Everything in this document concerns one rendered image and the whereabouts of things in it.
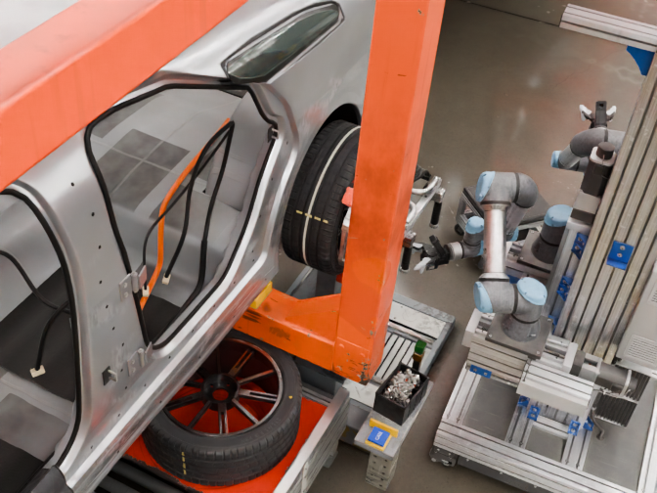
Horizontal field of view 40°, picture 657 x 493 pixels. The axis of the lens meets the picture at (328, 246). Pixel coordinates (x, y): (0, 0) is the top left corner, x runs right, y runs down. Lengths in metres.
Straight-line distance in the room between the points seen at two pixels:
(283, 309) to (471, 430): 0.98
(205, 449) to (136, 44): 2.33
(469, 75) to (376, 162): 3.77
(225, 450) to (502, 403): 1.33
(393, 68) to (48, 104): 1.64
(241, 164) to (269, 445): 1.10
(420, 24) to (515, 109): 3.80
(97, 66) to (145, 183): 2.48
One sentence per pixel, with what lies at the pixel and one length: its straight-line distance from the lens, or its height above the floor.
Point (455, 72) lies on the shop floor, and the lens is 6.69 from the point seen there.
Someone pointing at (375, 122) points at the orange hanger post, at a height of 1.77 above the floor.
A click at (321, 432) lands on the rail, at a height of 0.39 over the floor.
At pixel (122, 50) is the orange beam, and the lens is 1.37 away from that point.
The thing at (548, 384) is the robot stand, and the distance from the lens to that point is 3.60.
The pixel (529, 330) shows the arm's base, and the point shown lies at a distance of 3.57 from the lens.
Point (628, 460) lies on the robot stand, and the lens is 4.18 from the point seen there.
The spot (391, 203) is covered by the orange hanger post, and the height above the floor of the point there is 1.48.
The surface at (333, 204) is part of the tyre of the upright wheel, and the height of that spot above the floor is 1.04.
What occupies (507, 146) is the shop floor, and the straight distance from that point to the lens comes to 6.03.
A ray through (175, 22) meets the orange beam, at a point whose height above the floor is 2.68.
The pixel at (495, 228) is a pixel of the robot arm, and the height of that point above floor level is 1.19.
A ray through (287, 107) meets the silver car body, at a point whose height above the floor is 1.55.
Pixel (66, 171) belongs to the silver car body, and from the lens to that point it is 2.50.
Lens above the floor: 3.39
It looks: 42 degrees down
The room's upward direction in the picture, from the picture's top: 6 degrees clockwise
